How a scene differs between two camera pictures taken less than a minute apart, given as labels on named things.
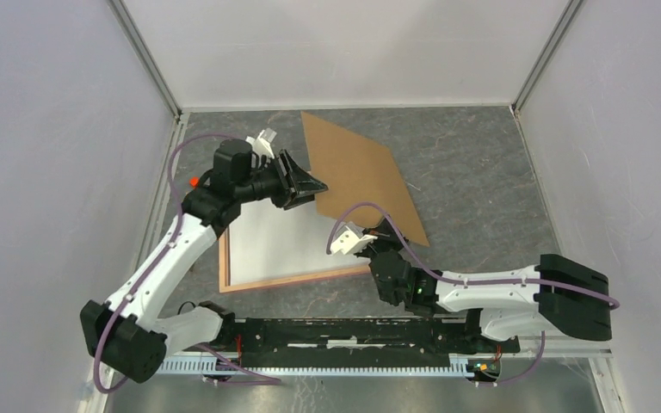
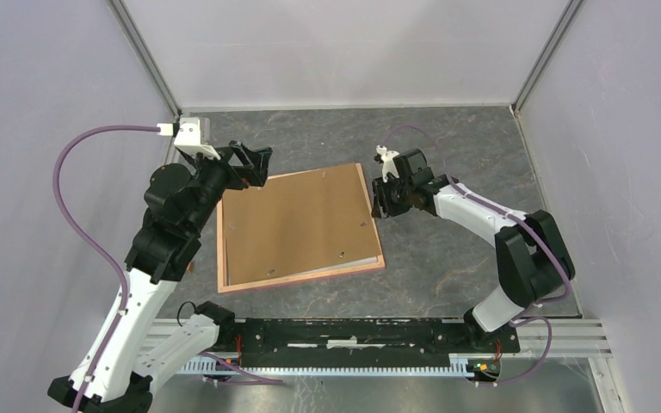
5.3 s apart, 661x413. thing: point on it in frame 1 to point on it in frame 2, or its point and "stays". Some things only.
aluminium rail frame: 167,87 stays
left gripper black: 296,187 to 254,169
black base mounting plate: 350,339 stays
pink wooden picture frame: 225,271 stays
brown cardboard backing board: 358,170 to 298,224
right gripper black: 386,233 to 382,207
